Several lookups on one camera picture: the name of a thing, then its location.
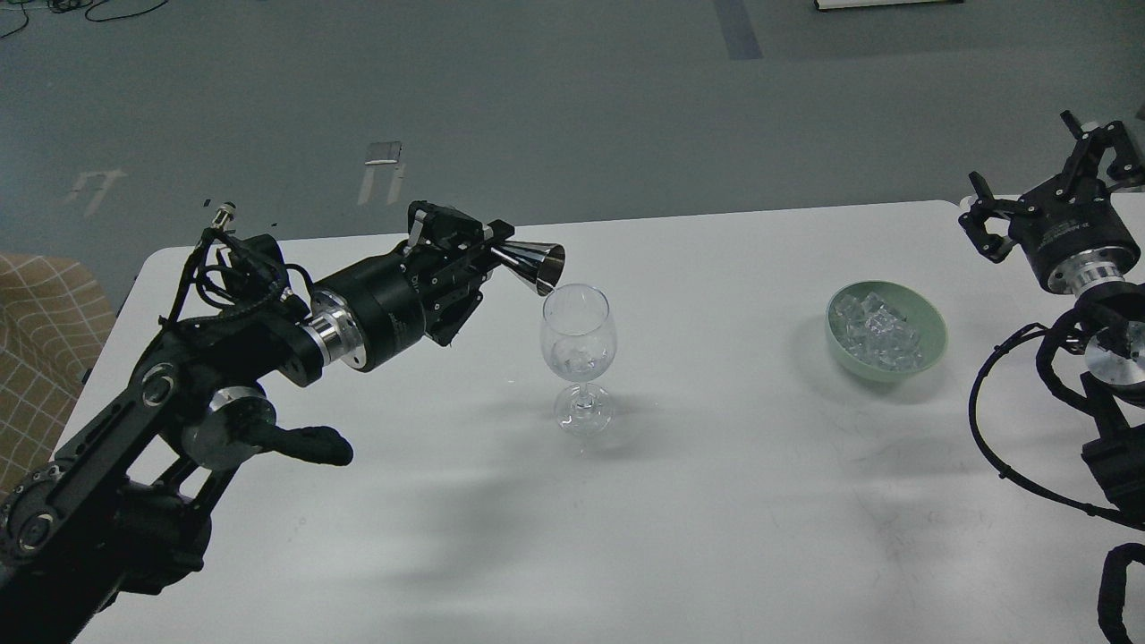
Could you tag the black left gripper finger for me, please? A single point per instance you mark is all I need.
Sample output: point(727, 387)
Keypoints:
point(453, 295)
point(448, 236)

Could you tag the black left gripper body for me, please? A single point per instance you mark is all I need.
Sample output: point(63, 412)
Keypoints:
point(369, 312)

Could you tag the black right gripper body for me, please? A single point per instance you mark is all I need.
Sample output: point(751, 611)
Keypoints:
point(1055, 229)

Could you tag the steel cocktail jigger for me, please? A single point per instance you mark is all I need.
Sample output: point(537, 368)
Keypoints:
point(538, 265)

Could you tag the clear ice cubes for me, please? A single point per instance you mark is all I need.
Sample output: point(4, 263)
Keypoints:
point(875, 333)

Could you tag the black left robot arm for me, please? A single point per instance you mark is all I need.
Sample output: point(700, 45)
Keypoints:
point(125, 506)

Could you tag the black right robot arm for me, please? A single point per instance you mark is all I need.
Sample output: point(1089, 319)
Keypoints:
point(1090, 358)

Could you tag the clear wine glass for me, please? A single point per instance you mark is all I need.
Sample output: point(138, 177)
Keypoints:
point(578, 342)

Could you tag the green bowl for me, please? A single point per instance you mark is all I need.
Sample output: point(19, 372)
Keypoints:
point(920, 313)

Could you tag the white board edge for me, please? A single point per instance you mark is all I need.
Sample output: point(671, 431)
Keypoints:
point(860, 5)

